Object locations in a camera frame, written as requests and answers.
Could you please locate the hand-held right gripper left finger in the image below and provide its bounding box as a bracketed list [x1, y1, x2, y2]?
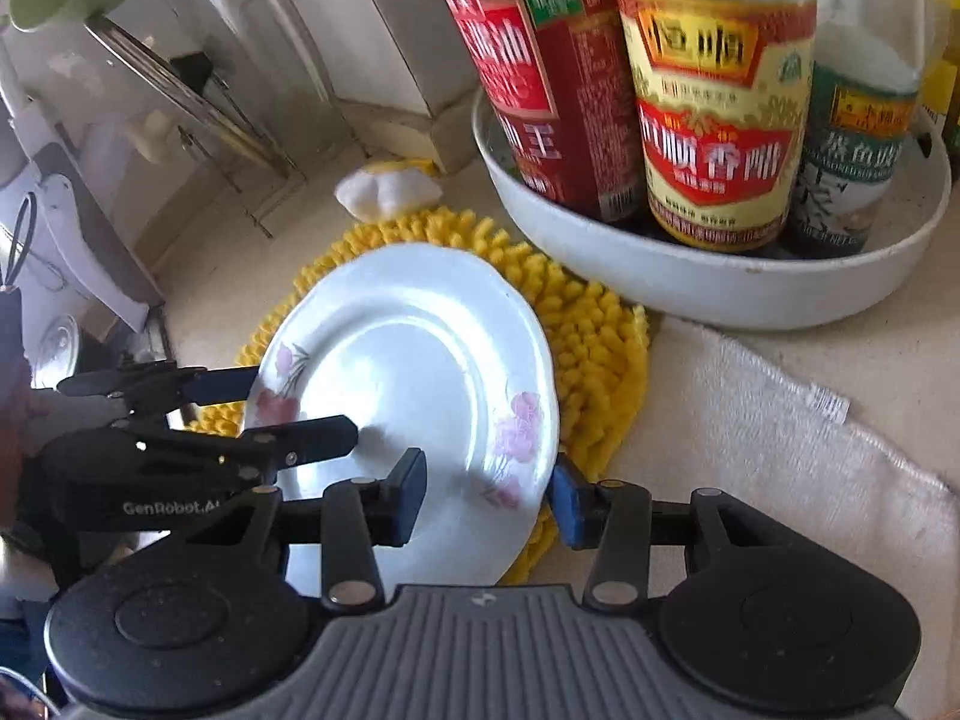
[180, 448, 428, 610]

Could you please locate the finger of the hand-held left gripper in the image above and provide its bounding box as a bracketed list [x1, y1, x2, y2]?
[58, 366, 260, 416]
[112, 415, 359, 485]

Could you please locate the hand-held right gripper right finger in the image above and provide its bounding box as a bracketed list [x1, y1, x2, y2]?
[550, 454, 785, 610]

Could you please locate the white floral plate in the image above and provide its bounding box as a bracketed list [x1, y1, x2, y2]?
[244, 244, 562, 587]

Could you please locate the small steel lid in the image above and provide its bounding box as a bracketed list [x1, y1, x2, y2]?
[30, 313, 82, 391]

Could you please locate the yellow chenille mat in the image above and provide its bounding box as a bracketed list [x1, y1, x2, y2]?
[187, 210, 652, 586]

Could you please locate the white terry towel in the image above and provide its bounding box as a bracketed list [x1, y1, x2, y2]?
[600, 315, 960, 691]

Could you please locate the white plastic object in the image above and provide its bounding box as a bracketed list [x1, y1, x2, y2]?
[0, 105, 166, 331]

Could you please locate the white rotating condiment rack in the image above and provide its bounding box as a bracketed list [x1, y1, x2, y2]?
[471, 82, 953, 331]

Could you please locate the glass pot lid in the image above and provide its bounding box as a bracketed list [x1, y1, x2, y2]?
[82, 0, 338, 188]

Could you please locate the yellow label vinegar bottle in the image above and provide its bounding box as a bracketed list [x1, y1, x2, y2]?
[611, 0, 818, 252]

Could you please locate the red label sauce bottle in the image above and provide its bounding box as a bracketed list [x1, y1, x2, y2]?
[431, 0, 650, 224]

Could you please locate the green label sauce bottle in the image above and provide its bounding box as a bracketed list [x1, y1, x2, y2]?
[784, 0, 923, 256]

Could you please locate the wire lid stand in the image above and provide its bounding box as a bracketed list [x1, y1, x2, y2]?
[172, 52, 308, 241]

